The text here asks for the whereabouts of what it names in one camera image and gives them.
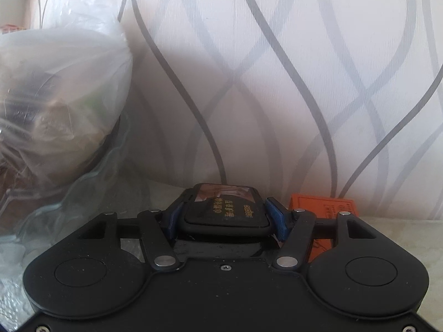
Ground clear plastic bag of items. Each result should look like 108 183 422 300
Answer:
1 0 133 189

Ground orange box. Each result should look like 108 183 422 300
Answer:
289 193 359 261

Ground glass fruit bowl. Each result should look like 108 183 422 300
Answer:
1 113 131 246

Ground black snack packet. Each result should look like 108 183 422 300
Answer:
178 183 274 246

